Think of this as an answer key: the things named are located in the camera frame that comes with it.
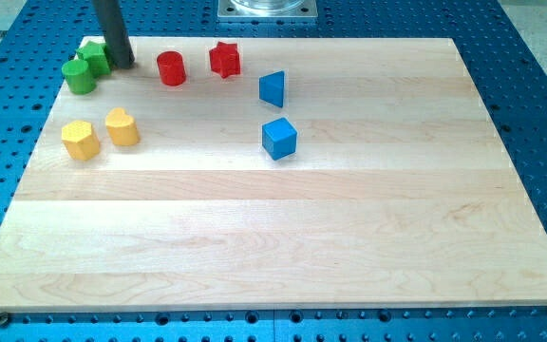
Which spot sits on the green cylinder block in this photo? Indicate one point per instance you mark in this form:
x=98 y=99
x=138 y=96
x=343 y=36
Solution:
x=78 y=76

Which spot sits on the blue cube block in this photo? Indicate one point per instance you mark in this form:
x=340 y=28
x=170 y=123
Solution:
x=279 y=138

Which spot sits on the light wooden board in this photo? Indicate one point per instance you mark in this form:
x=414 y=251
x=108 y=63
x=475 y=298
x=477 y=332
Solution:
x=400 y=192

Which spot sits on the blue triangular prism block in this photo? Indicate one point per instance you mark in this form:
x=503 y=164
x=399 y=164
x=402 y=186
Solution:
x=272 y=88

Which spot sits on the red star block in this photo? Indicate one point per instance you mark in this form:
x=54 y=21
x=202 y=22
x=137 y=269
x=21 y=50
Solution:
x=225 y=59

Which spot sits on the red cylinder block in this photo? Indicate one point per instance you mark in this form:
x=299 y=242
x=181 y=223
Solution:
x=171 y=68

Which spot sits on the yellow heart block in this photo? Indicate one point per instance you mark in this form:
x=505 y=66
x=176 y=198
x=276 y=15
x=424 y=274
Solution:
x=121 y=127

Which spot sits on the yellow hexagon block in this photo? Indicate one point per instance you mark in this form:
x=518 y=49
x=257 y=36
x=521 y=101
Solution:
x=81 y=141

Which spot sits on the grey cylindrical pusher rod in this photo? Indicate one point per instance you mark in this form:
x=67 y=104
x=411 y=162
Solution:
x=110 y=18

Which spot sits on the blue perforated metal table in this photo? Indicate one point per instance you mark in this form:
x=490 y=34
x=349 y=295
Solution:
x=513 y=88

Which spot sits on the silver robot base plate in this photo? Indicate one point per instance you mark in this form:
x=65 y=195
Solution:
x=240 y=9

